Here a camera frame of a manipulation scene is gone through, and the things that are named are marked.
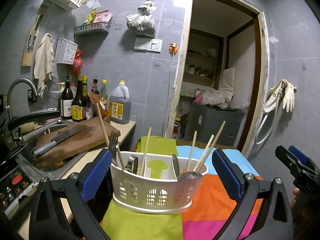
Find wooden chopstick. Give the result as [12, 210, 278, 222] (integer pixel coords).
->
[193, 120, 226, 172]
[186, 131, 197, 171]
[98, 114, 125, 170]

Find metal spoon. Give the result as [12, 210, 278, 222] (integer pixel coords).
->
[172, 154, 202, 203]

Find kitchen cleaver knife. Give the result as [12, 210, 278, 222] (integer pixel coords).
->
[33, 125, 87, 157]

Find person's right hand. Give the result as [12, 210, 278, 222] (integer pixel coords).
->
[290, 188, 304, 210]

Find white rubber gloves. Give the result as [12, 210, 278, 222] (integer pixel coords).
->
[264, 79, 297, 114]

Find multicolour table cloth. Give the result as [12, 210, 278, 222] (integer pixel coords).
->
[100, 135, 263, 240]

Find wooden cutting board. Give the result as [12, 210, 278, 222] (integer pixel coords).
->
[34, 117, 105, 169]

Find metal sink faucet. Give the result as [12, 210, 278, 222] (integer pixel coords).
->
[6, 77, 39, 145]

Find white plastic utensil caddy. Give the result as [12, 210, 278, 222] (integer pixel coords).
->
[111, 151, 209, 214]

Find chopstick standing in caddy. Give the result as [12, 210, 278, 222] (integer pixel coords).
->
[139, 126, 152, 177]

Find dark grey cabinet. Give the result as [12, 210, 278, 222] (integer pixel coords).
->
[183, 102, 242, 146]

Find white pillow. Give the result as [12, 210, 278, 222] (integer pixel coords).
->
[219, 68, 235, 102]

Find clear plastic bag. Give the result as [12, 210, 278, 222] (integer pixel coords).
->
[194, 88, 230, 109]

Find dark sauce bottle yellow label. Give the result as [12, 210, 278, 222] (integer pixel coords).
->
[72, 74, 87, 122]

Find dark bottle white label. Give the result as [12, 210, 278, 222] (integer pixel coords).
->
[60, 76, 74, 120]

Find brown spice packet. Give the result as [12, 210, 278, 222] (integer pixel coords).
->
[88, 92, 111, 124]

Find red white bottle on floor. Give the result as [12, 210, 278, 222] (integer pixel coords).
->
[172, 121, 180, 140]

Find clear bottle yellow cap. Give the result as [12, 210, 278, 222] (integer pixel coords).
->
[99, 79, 108, 109]

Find large cooking oil jug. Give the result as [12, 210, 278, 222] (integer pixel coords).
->
[109, 80, 131, 125]

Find small dark bottle red cap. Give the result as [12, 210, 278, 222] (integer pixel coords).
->
[91, 79, 99, 95]

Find red plastic bag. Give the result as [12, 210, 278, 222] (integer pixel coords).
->
[72, 48, 82, 74]

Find hanging dish towel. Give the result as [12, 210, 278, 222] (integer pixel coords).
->
[34, 33, 54, 98]

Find wooden knife holder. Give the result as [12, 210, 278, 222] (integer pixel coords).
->
[21, 4, 48, 67]

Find white hose on wall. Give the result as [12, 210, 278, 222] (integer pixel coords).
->
[254, 92, 281, 145]

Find white wall box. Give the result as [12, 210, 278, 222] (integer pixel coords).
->
[57, 38, 78, 65]

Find orange wall hook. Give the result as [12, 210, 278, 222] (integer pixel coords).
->
[169, 43, 178, 55]

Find wall power socket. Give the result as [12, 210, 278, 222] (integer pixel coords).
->
[134, 37, 163, 53]

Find grey wall shelf basket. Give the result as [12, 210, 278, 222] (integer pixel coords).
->
[74, 21, 111, 35]

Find plastic bag on wall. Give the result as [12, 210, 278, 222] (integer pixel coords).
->
[126, 0, 157, 37]

